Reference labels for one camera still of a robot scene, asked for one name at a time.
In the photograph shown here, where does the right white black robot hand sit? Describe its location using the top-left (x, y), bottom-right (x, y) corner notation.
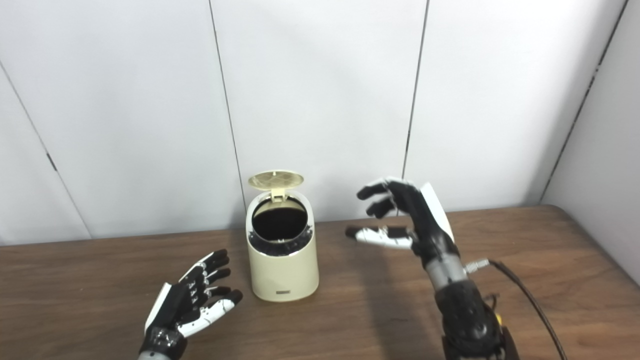
top-left (345, 177), bottom-right (458, 268)

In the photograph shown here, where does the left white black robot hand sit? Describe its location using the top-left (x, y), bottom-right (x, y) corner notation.
top-left (140, 249), bottom-right (244, 349)

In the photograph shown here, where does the round cream bin lid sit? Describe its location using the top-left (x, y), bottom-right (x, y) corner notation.
top-left (248, 170), bottom-right (305, 202)

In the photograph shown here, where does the cream-colored desktop trash bin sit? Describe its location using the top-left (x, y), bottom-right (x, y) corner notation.
top-left (245, 189), bottom-right (320, 303)

